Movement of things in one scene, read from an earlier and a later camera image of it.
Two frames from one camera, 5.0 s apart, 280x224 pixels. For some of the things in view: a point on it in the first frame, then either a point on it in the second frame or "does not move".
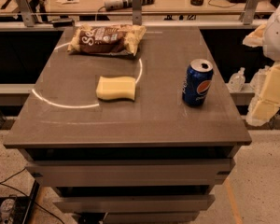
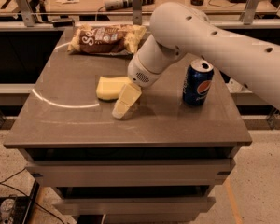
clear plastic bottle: x=237 y=81 does not move
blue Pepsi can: x=197 y=82 does not move
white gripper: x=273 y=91 -> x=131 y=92
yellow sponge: x=116 y=88 does not move
